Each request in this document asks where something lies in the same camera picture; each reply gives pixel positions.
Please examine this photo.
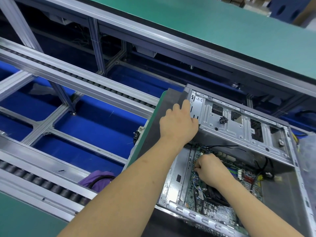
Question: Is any person's right hand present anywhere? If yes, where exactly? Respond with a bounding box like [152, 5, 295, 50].
[193, 153, 231, 189]

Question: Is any person's left hand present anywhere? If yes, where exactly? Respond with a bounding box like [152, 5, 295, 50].
[158, 99, 199, 146]

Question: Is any green motherboard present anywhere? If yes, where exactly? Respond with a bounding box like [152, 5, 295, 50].
[190, 145, 262, 226]

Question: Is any metal heatsink cooler fan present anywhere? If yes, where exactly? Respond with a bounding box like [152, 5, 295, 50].
[202, 182, 231, 207]

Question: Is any black and silver computer case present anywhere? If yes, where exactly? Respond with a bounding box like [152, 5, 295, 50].
[155, 84, 316, 237]

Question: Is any person's left forearm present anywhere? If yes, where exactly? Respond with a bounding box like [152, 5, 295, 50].
[57, 137, 184, 237]

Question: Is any person's right forearm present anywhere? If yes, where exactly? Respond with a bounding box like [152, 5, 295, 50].
[212, 175, 305, 237]

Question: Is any small purple object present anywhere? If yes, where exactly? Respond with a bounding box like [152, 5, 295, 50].
[78, 170, 116, 194]

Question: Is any green conveyor belt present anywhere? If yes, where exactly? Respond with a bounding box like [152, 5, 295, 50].
[84, 0, 316, 81]

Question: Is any black cable loop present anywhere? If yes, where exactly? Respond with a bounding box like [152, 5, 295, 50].
[294, 109, 316, 131]

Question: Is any aluminium roller conveyor rail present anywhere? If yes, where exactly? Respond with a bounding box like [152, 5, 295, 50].
[0, 37, 160, 119]

